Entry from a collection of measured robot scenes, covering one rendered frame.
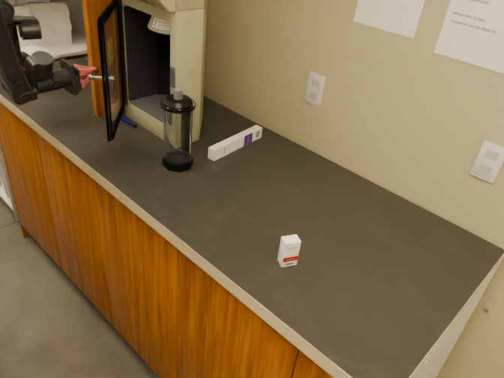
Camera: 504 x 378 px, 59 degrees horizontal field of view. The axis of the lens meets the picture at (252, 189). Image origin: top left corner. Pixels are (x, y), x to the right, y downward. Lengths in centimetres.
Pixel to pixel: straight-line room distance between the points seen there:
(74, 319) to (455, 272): 167
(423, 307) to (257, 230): 47
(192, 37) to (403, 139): 76
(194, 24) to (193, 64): 13
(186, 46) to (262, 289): 82
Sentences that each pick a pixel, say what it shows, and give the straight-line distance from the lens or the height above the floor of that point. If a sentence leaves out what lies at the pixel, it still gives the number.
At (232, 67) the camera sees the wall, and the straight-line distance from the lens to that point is 195.
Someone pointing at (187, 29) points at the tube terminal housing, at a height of 135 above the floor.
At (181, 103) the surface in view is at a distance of 140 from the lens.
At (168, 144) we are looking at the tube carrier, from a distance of 147.
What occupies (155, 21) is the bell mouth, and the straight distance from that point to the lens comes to 161.
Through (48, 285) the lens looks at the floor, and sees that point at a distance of 251.
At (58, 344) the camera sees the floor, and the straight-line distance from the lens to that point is 225.
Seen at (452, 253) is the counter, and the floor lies 94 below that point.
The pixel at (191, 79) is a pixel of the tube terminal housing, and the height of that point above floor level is 119.
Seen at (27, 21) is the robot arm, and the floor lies 131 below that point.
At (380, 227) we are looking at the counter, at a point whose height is 94.
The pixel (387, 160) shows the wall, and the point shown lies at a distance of 159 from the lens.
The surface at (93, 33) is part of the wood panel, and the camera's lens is 177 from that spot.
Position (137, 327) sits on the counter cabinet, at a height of 28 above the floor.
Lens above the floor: 175
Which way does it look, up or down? 34 degrees down
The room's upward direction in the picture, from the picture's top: 7 degrees clockwise
